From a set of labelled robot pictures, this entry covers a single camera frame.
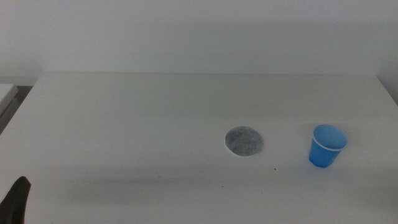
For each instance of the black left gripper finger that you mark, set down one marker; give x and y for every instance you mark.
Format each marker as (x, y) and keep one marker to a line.
(15, 202)

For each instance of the round grey cup mat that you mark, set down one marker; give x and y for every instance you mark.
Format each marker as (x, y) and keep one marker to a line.
(244, 141)

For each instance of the blue plastic cup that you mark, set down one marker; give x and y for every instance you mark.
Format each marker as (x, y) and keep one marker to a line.
(325, 152)

